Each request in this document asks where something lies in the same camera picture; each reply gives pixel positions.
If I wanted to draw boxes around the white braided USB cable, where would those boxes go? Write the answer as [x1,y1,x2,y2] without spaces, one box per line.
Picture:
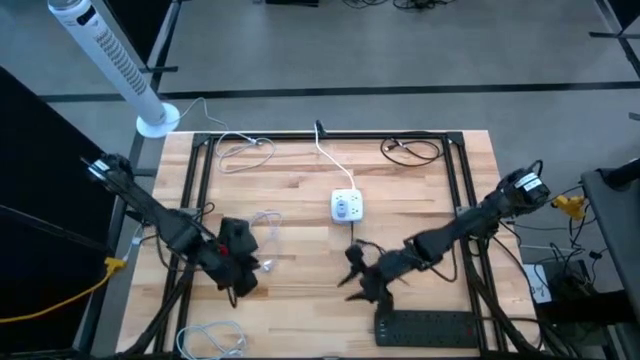
[174,320,250,360]
[213,130,278,175]
[248,209,285,275]

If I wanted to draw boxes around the coiled black cable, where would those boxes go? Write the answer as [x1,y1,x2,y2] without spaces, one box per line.
[379,136,446,168]

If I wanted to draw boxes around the black stand leg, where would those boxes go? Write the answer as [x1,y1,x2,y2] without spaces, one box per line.
[588,0,640,81]

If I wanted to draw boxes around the black box on floor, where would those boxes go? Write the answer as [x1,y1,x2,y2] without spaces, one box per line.
[543,258,594,301]

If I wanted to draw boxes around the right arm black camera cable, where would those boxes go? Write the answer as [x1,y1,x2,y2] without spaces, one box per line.
[428,243,460,284]

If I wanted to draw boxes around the white arm power cable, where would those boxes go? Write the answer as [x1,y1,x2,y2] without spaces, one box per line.
[121,222,146,262]

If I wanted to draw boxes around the black floor cables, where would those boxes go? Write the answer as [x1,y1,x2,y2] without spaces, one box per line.
[342,0,457,11]

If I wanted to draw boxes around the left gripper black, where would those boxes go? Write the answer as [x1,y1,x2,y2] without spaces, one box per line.
[206,243,262,300]

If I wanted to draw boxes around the white multi-outlet USB charger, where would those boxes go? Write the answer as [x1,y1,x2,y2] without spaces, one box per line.
[330,188,366,225]

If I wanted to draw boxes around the yellow extension cable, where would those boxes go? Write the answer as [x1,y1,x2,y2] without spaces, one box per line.
[0,256,128,325]

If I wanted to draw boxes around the thin white fan cord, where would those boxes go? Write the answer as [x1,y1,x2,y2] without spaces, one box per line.
[172,96,231,132]

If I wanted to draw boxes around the black USB cable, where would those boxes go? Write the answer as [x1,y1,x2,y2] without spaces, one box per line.
[348,221,386,254]

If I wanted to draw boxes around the white charger power cord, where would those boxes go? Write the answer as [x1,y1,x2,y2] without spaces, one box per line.
[313,119,358,192]

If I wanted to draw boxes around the black aluminium table frame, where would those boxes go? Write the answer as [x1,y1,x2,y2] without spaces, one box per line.
[149,130,514,360]

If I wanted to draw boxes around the dark grey side table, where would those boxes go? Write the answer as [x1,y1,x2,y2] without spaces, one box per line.
[579,158,640,324]

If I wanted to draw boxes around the black partition panel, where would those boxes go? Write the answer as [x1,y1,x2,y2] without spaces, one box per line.
[103,0,177,66]
[0,64,129,354]

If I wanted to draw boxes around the black multi-outlet wall adapter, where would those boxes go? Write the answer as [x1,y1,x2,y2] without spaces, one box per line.
[218,216,260,257]

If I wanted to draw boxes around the white tower fan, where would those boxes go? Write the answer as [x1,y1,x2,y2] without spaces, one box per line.
[47,0,182,140]

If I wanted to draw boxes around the long black power strip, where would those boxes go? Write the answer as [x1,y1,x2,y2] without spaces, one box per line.
[374,309,480,350]

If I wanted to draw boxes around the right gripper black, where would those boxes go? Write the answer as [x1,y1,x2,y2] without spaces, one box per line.
[336,242,422,322]

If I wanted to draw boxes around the yellow cable connector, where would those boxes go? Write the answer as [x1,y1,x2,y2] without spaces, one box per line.
[551,194,587,222]

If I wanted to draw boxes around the white box on floor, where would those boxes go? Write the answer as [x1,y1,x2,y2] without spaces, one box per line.
[522,262,554,305]

